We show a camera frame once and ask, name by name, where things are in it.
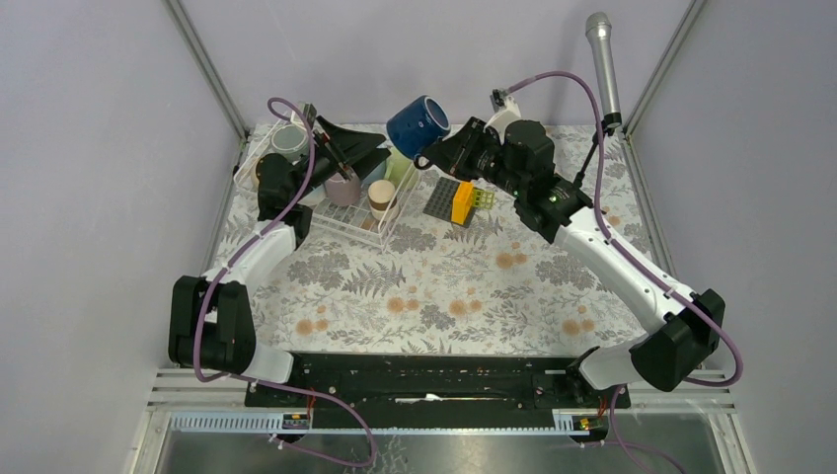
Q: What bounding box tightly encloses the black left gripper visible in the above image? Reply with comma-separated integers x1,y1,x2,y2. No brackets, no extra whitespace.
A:
291,117,392,202

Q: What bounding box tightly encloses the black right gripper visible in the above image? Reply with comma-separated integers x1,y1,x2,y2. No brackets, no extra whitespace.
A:
421,117,526,198

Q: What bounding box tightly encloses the cream brown steel tumbler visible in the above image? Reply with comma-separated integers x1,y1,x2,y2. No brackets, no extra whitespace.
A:
367,180,400,221

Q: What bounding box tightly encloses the light green mug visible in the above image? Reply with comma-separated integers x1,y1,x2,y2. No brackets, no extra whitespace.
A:
384,147,420,191

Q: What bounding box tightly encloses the dark blue mug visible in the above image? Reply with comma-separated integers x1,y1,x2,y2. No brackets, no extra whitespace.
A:
386,95,451,160

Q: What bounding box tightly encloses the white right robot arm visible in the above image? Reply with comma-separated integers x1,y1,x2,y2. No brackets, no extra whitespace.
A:
419,118,725,407

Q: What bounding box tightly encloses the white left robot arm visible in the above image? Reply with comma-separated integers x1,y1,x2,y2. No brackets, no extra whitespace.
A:
168,105,390,406

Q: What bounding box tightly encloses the light blue cup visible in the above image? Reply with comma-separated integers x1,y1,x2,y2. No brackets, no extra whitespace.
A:
361,162,386,186

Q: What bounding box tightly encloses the mauve pink cup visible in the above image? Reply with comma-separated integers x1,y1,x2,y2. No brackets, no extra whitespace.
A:
324,171,361,207

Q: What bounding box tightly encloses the yellow lego block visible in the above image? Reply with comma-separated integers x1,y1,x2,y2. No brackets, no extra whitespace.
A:
450,182,474,227

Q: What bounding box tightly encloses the green lattice lego piece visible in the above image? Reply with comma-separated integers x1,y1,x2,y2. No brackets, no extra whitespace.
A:
472,188,495,210

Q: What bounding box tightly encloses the grey lego baseplate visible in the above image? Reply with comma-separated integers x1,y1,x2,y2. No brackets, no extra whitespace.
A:
422,177,460,222

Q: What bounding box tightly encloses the grey ceramic cup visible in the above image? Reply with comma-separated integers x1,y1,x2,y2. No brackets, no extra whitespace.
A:
270,123,309,164

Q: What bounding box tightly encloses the beige ceramic teapot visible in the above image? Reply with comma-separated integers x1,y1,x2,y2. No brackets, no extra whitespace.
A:
250,157,263,191

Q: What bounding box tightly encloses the floral table mat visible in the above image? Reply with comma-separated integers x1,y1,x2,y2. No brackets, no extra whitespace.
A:
190,122,661,357

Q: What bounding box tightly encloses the silver microphone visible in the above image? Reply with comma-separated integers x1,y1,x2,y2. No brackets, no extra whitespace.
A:
585,12,622,128

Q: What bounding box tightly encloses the white wire dish rack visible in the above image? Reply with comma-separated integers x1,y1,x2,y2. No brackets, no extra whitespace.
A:
234,116,413,249

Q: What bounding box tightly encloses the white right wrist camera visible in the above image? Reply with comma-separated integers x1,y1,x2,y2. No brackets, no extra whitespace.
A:
487,89,521,136

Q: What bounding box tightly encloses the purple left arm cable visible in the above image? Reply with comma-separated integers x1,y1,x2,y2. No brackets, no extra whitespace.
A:
192,98,379,468

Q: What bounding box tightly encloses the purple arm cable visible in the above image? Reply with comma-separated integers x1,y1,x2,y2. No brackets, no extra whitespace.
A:
192,98,379,468
492,70,745,388

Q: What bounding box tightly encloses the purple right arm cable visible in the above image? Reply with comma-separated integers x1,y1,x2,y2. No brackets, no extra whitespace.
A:
492,70,745,388

